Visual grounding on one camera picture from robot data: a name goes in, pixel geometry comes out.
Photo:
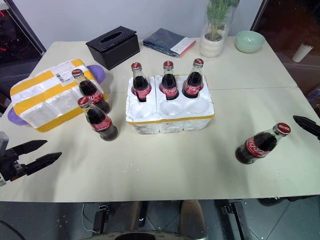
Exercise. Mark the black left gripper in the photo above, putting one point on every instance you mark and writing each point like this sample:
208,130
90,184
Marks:
11,166

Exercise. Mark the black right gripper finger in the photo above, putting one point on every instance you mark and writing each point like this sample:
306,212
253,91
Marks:
308,125

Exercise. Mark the white foam lid yellow tape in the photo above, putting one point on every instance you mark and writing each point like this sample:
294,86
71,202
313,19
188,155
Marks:
50,100

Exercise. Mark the glass cola bottle red cap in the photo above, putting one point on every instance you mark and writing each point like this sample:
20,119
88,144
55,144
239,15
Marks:
93,95
102,125
169,86
255,148
140,86
192,86

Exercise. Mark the black tissue box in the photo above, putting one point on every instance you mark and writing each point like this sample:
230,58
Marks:
112,47

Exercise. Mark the white foam bottle tray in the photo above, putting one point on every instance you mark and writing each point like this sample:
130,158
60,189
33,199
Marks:
175,117

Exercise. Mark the blue plastic bottle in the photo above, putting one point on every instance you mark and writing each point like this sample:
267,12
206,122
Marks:
315,95

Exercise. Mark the white paper cup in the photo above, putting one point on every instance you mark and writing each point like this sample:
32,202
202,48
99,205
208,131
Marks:
301,53

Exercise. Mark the pale green bowl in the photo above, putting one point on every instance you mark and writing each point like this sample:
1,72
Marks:
250,42

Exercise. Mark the purple plastic tray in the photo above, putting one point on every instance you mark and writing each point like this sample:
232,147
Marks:
98,71

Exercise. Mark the green plant in white pot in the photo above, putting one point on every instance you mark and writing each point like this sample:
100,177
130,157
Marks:
212,42

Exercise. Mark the brown wooden stool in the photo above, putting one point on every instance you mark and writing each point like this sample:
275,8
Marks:
192,217

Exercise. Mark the black table leg frame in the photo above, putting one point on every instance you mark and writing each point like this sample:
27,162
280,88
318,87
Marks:
100,220
235,220

